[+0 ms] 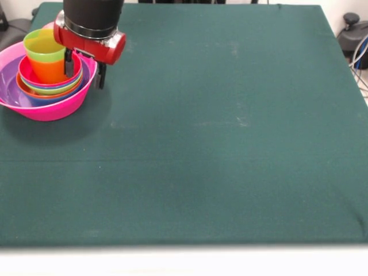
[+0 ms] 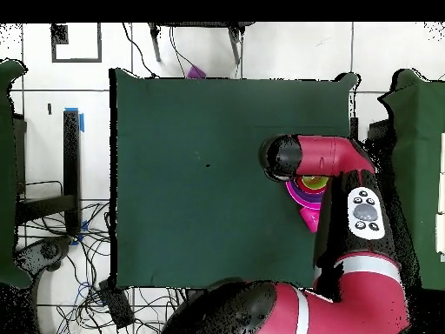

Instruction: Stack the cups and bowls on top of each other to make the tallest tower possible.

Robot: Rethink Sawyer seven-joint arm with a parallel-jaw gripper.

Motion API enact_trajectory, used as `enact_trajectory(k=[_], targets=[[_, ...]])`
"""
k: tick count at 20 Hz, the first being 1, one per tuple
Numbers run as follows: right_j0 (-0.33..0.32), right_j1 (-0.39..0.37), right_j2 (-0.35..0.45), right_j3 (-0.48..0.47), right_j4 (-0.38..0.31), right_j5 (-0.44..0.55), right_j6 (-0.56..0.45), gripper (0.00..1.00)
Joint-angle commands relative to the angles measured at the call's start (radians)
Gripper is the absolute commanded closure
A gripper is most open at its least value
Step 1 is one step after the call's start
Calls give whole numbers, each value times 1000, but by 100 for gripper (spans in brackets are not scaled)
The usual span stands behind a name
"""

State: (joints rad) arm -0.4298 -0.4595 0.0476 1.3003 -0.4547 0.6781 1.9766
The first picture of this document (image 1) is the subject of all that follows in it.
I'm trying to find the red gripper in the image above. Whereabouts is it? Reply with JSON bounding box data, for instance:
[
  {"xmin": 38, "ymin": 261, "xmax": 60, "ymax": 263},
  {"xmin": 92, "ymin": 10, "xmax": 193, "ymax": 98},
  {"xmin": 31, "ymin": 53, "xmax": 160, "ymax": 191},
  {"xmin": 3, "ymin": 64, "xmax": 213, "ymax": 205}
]
[{"xmin": 53, "ymin": 10, "xmax": 127, "ymax": 90}]

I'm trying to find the dark blue bowl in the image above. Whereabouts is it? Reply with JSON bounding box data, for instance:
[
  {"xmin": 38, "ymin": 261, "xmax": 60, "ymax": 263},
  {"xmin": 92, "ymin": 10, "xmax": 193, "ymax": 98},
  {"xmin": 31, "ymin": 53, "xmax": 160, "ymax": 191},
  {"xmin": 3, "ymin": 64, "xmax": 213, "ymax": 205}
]
[{"xmin": 19, "ymin": 73, "xmax": 84, "ymax": 90}]

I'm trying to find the orange bowl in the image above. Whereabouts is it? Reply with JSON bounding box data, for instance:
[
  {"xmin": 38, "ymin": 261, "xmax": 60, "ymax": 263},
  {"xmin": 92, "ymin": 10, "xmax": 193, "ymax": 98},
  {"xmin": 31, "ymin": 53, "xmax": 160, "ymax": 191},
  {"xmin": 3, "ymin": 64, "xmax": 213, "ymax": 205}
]
[{"xmin": 16, "ymin": 71, "xmax": 85, "ymax": 99}]

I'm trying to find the orange cup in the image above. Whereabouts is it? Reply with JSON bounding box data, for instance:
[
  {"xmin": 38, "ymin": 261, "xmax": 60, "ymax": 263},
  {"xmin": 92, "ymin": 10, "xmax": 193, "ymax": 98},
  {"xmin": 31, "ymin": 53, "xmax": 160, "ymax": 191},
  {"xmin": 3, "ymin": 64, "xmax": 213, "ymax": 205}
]
[{"xmin": 28, "ymin": 56, "xmax": 71, "ymax": 85}]

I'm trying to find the green bowl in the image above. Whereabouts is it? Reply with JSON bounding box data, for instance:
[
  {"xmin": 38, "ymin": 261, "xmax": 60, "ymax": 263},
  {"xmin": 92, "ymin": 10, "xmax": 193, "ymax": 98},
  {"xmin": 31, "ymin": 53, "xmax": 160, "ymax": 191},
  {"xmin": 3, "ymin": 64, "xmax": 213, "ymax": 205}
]
[{"xmin": 20, "ymin": 77, "xmax": 83, "ymax": 96}]

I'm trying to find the light blue bowl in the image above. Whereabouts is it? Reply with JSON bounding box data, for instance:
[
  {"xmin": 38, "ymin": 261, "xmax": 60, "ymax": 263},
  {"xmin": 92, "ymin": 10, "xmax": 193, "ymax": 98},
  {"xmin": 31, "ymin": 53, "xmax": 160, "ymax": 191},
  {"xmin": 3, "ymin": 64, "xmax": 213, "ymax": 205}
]
[{"xmin": 24, "ymin": 83, "xmax": 87, "ymax": 108}]

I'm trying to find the green cup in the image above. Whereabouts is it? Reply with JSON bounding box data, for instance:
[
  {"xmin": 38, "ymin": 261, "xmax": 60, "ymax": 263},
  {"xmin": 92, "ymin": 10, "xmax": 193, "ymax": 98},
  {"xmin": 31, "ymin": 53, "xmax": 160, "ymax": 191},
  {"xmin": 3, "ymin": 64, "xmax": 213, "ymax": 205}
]
[{"xmin": 23, "ymin": 28, "xmax": 67, "ymax": 63}]

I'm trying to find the large pink bowl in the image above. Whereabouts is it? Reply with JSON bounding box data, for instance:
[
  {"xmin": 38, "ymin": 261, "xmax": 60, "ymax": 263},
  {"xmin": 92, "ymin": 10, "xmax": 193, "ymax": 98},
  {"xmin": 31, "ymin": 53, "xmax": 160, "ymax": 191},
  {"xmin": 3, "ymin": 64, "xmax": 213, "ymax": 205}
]
[{"xmin": 0, "ymin": 40, "xmax": 98, "ymax": 122}]

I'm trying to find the small pinkish red bowl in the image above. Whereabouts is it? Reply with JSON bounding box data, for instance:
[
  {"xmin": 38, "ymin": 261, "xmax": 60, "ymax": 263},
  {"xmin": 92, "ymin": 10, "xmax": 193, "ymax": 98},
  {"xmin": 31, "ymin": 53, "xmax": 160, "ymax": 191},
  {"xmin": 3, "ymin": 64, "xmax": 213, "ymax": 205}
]
[{"xmin": 18, "ymin": 53, "xmax": 84, "ymax": 88}]

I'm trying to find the purple bowl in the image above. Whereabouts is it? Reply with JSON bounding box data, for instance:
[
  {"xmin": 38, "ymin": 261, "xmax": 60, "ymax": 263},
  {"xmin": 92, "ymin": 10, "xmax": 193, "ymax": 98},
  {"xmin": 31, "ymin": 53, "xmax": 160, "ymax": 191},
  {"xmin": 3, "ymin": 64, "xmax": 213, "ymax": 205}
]
[{"xmin": 0, "ymin": 62, "xmax": 91, "ymax": 108}]

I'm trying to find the dark green tablecloth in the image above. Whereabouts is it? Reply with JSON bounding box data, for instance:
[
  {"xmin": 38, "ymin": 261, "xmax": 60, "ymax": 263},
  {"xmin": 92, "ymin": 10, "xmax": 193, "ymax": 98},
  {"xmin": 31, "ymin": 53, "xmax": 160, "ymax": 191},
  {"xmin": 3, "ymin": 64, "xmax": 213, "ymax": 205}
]
[{"xmin": 0, "ymin": 2, "xmax": 368, "ymax": 248}]

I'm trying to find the tangle of cables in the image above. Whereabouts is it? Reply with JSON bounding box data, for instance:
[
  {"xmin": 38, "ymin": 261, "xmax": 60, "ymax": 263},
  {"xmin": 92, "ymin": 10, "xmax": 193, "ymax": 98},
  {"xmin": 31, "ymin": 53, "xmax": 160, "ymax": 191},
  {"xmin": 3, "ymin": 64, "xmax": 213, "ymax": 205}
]
[{"xmin": 348, "ymin": 36, "xmax": 368, "ymax": 100}]

